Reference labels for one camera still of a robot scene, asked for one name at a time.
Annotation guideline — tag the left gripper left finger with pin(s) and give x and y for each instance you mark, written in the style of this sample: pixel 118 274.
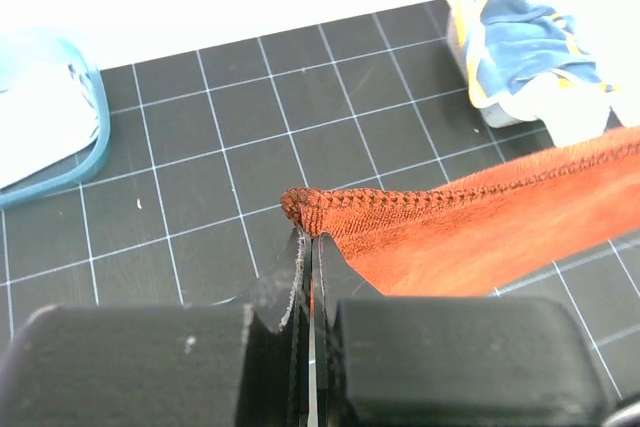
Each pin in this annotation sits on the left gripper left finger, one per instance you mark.
pixel 239 363

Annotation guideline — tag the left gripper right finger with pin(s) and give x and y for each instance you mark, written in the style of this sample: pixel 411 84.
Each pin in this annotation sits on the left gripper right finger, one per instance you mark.
pixel 446 361

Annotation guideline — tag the brown towel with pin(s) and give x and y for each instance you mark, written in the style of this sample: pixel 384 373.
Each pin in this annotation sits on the brown towel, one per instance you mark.
pixel 484 230

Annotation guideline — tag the teal plastic tub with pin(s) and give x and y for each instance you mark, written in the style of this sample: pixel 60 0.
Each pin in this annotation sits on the teal plastic tub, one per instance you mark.
pixel 55 121

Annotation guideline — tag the colourful patterned towel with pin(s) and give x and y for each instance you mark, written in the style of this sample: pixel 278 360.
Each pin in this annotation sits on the colourful patterned towel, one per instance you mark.
pixel 522 62

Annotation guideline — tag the white plastic basket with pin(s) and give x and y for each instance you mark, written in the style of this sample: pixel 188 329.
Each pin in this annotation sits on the white plastic basket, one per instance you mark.
pixel 609 31

